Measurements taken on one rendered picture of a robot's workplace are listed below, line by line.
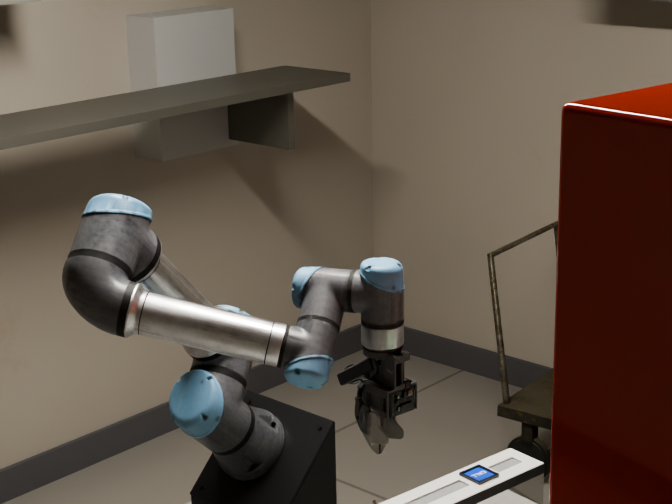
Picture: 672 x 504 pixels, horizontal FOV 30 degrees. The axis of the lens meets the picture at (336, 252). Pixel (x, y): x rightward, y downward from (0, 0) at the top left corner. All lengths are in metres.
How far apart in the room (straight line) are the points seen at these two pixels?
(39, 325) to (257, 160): 1.16
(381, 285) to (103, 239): 0.48
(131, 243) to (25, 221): 2.25
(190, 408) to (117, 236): 0.42
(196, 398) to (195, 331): 0.33
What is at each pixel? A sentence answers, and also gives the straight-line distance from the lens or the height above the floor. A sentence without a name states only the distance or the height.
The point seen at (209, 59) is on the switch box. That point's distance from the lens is 4.66.
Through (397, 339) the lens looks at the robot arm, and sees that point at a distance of 2.18.
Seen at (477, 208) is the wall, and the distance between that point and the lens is 5.31.
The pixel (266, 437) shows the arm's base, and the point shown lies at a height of 1.03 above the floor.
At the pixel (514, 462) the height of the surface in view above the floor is 0.96.
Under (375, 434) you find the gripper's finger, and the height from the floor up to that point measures 1.14.
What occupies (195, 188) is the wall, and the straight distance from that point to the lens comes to 4.89.
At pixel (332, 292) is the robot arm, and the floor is 1.41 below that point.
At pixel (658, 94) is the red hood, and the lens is 1.68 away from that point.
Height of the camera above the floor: 2.10
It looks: 17 degrees down
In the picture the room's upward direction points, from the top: 1 degrees counter-clockwise
